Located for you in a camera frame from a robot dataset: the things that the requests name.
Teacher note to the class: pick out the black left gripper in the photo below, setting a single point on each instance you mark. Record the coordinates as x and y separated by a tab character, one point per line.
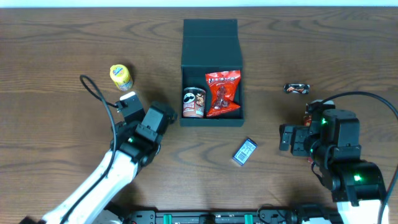
168	112

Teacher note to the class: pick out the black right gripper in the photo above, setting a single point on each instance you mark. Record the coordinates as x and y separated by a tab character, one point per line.
288	139

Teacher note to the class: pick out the black Mars candy bar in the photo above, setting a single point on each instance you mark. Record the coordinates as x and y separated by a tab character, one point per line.
297	88

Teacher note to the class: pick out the red Pringles can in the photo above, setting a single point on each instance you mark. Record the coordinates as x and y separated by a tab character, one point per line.
193	102

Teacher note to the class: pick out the yellow candy bottle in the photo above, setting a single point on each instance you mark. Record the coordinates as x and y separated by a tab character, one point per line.
121	77

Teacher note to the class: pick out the red Hacks candy bag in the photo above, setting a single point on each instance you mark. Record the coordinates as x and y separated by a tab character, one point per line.
223	86

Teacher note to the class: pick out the dark green gift box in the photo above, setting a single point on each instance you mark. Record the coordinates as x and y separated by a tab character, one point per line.
211	45

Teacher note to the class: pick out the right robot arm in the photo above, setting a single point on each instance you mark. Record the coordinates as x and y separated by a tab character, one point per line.
332	142

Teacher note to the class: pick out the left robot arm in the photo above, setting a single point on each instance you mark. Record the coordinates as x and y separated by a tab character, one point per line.
116	170

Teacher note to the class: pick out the red Hello Panda box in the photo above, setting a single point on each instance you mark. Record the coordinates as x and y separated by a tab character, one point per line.
307	119

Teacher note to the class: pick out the blue barcode small box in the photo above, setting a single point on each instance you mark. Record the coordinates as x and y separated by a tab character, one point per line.
244	152

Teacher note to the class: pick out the black mounting rail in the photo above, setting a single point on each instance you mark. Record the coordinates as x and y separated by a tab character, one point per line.
266	214

